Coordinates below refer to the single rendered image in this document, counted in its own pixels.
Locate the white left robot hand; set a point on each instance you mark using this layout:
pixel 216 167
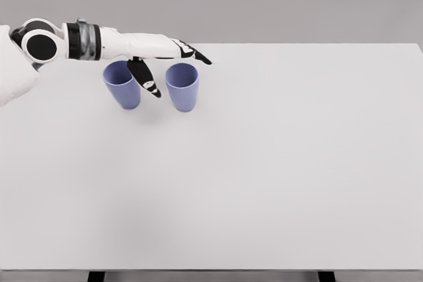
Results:
pixel 152 46

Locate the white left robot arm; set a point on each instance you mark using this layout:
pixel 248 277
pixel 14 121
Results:
pixel 39 44

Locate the blue plastic cup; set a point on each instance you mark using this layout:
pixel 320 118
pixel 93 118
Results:
pixel 127 95
pixel 183 93

